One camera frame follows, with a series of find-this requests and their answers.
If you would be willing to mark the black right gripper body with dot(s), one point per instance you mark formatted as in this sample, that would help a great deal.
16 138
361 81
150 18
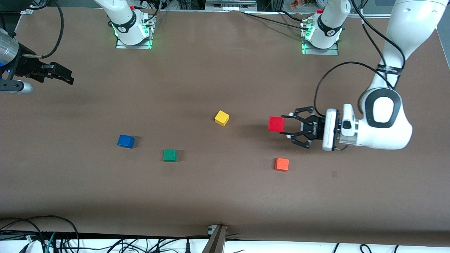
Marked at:
24 66

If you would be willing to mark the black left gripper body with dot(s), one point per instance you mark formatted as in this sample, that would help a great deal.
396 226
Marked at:
312 129

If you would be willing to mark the red cube block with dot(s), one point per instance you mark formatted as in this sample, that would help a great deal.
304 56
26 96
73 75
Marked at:
276 124

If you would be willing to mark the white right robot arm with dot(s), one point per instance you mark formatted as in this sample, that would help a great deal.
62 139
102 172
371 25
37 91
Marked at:
126 21

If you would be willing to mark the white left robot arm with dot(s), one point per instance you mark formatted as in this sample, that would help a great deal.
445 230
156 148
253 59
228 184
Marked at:
386 133

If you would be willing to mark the orange cube block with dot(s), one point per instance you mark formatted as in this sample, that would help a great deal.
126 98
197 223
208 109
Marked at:
281 164

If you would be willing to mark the yellow cube block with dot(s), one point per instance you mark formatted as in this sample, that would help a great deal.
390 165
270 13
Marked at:
221 118

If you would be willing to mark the blue cube block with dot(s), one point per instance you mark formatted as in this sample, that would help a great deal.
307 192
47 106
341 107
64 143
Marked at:
125 141

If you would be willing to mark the green cube block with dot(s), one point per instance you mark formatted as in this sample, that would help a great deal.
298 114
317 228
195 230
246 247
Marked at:
169 155

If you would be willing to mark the aluminium corner bracket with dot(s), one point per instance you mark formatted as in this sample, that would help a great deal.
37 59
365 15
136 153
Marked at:
26 10

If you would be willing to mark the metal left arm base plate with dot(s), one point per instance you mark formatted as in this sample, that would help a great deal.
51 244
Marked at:
321 51

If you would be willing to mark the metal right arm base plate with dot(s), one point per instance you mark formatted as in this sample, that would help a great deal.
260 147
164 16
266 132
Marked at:
150 35

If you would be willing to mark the aluminium frame profile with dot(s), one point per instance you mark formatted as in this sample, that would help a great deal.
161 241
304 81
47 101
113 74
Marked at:
230 5

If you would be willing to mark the black edge rail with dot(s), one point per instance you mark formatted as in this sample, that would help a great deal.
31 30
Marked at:
105 235

